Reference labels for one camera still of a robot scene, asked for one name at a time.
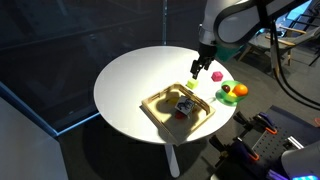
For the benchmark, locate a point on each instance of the green plastic bowl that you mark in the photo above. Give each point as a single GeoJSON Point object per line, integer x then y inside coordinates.
{"type": "Point", "coordinates": [224, 98]}

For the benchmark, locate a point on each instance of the yellow lemon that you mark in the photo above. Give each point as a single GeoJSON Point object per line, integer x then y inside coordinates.
{"type": "Point", "coordinates": [232, 94]}

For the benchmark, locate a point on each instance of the lime green cube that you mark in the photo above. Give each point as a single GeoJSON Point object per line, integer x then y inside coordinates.
{"type": "Point", "coordinates": [192, 83]}

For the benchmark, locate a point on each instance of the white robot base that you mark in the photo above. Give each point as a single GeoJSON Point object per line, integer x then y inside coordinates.
{"type": "Point", "coordinates": [300, 160]}

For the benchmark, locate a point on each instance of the wooden armchair with grey cushion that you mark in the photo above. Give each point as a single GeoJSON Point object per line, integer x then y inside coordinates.
{"type": "Point", "coordinates": [300, 38]}

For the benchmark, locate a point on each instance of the aluminium profile rail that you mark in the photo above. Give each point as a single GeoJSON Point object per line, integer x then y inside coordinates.
{"type": "Point", "coordinates": [296, 142]}

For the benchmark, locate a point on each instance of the pink cube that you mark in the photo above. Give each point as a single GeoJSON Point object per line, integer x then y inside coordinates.
{"type": "Point", "coordinates": [217, 76]}

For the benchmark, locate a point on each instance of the wooden tray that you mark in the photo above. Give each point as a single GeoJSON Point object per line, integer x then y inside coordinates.
{"type": "Point", "coordinates": [165, 121]}

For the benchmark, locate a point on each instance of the black and white patterned block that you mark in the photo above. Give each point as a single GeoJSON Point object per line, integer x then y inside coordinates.
{"type": "Point", "coordinates": [184, 106]}

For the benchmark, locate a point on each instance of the dark red plum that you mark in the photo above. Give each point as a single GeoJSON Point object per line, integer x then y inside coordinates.
{"type": "Point", "coordinates": [226, 88]}

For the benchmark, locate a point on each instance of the black metal chair frame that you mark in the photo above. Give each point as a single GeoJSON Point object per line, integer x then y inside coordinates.
{"type": "Point", "coordinates": [311, 20]}

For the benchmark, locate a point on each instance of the orange fruit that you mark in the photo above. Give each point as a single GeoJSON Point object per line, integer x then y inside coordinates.
{"type": "Point", "coordinates": [240, 90]}

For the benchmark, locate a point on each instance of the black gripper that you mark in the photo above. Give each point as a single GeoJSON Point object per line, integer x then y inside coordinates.
{"type": "Point", "coordinates": [207, 51]}

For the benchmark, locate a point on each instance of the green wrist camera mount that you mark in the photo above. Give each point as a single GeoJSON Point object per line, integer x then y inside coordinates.
{"type": "Point", "coordinates": [230, 52]}

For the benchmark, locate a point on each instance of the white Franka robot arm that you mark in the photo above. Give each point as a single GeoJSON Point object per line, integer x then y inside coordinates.
{"type": "Point", "coordinates": [233, 16]}

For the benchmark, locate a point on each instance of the small red fruit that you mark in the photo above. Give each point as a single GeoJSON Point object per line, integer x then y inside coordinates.
{"type": "Point", "coordinates": [179, 116]}

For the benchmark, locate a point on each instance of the black perforated mounting board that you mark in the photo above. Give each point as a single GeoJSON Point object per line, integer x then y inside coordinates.
{"type": "Point", "coordinates": [270, 150]}

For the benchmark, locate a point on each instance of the white table leg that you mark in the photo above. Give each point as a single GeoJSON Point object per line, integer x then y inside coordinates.
{"type": "Point", "coordinates": [172, 160]}

